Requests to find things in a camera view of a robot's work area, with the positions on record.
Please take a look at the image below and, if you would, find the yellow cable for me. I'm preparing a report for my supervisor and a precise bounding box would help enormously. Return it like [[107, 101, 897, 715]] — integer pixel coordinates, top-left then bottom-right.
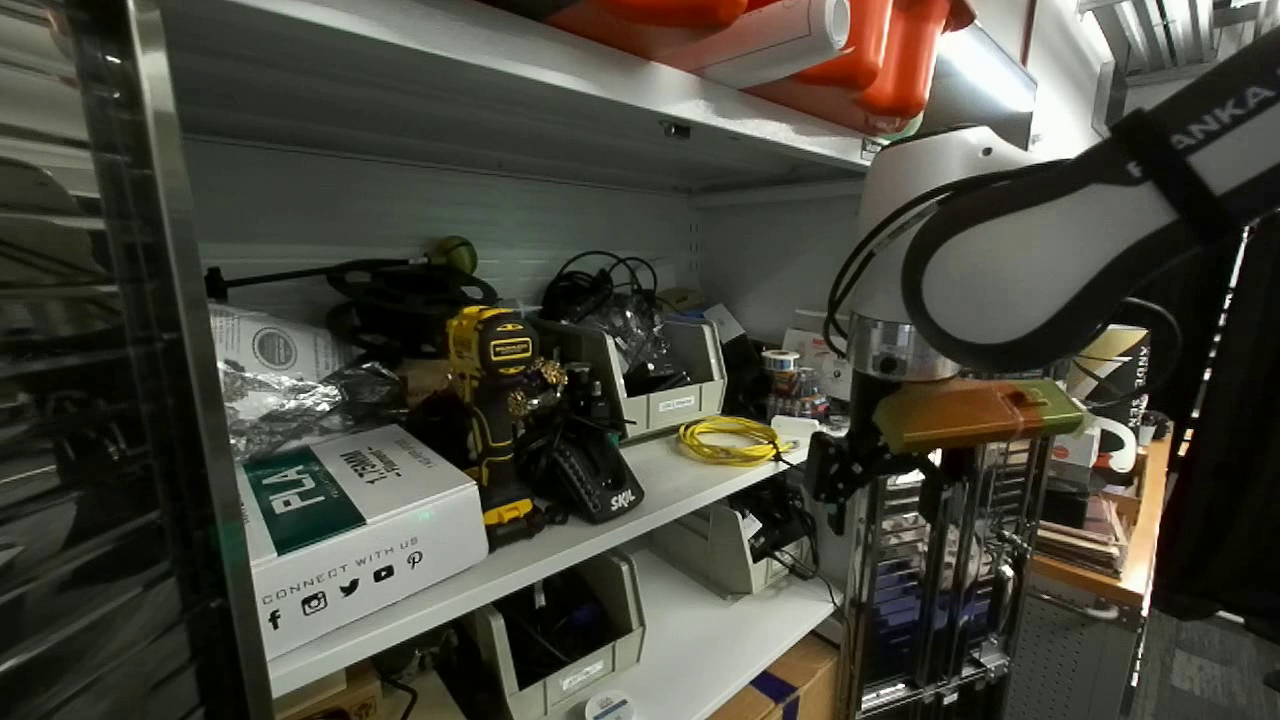
[[670, 413, 789, 466]]

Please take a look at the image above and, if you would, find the metal wire rack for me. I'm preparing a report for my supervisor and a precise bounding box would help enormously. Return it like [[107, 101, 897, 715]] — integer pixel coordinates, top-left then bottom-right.
[[834, 435, 1059, 720]]

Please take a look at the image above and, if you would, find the black coiled hose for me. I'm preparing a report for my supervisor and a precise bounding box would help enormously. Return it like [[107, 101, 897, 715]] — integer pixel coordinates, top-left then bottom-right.
[[319, 257, 504, 358]]

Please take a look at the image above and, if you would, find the small white storage bin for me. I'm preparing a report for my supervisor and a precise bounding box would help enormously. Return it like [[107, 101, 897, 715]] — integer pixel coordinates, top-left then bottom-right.
[[646, 481, 811, 598]]

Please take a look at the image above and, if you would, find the yellow black cordless drill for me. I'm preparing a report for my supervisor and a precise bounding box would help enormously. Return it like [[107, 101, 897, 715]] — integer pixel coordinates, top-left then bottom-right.
[[435, 301, 577, 550]]

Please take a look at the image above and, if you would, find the crumpled silver plastic bag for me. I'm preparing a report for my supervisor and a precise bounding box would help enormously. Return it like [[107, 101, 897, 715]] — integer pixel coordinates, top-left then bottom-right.
[[217, 354, 352, 466]]

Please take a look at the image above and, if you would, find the white flat packet round logo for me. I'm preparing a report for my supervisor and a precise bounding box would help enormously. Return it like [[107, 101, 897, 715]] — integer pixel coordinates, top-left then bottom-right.
[[205, 301, 348, 383]]

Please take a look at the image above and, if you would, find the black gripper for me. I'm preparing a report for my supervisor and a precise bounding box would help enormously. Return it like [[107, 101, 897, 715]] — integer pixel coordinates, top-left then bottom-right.
[[809, 373, 944, 538]]

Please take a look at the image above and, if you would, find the white cardboard box green label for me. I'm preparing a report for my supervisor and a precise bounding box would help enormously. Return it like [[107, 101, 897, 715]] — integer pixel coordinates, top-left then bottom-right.
[[233, 420, 491, 664]]

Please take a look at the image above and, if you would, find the black battery charger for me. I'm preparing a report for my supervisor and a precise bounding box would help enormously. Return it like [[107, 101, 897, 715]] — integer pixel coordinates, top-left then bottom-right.
[[529, 354, 646, 529]]

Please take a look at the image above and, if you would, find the wooden desk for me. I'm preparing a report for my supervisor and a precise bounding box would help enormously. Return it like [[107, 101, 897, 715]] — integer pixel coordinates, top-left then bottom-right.
[[1020, 427, 1179, 624]]

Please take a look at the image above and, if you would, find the brown cardboard box blue tape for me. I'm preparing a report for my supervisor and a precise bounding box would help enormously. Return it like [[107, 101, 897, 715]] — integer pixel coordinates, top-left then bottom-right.
[[707, 630, 847, 720]]

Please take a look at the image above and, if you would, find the orange plastic tool case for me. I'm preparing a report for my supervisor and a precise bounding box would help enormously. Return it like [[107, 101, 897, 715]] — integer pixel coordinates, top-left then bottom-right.
[[497, 0, 978, 134]]

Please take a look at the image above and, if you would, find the small jar with red label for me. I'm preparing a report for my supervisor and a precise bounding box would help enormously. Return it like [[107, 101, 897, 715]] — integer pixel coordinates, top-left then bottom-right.
[[756, 343, 809, 420]]

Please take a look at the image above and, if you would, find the white shelving unit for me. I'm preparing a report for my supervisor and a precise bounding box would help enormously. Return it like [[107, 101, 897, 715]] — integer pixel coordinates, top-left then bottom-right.
[[123, 0, 893, 720]]

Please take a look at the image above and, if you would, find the white mug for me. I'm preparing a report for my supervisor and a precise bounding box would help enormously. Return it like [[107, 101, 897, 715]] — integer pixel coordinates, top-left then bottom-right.
[[1046, 413, 1143, 481]]

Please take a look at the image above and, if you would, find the orange green wrist camera block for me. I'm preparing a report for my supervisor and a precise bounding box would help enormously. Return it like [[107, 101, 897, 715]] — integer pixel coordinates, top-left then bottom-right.
[[873, 377, 1091, 455]]

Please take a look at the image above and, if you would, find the steel shelf upright post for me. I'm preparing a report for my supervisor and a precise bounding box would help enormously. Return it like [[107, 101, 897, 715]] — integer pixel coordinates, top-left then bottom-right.
[[61, 0, 277, 720]]

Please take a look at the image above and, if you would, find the black cable bundle in bin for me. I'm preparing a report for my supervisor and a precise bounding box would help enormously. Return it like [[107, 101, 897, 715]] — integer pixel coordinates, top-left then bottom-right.
[[535, 242, 670, 350]]

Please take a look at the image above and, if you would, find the large empty white storage bin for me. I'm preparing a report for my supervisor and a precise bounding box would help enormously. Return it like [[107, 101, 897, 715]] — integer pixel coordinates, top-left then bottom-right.
[[465, 548, 650, 720]]

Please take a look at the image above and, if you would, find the white storage bin with cables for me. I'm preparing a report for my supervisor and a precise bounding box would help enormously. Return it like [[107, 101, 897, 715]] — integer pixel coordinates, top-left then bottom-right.
[[556, 308, 730, 444]]

